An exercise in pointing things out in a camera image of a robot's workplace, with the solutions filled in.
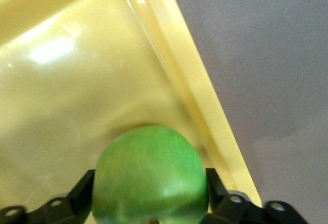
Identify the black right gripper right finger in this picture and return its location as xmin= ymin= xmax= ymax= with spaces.
xmin=202 ymin=167 xmax=309 ymax=224

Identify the green apple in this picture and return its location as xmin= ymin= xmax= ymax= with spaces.
xmin=92 ymin=124 xmax=209 ymax=224

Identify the yellow plastic tray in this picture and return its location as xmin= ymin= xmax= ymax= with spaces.
xmin=0 ymin=0 xmax=262 ymax=216

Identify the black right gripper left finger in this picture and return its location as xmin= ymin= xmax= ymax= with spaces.
xmin=0 ymin=169 xmax=96 ymax=224

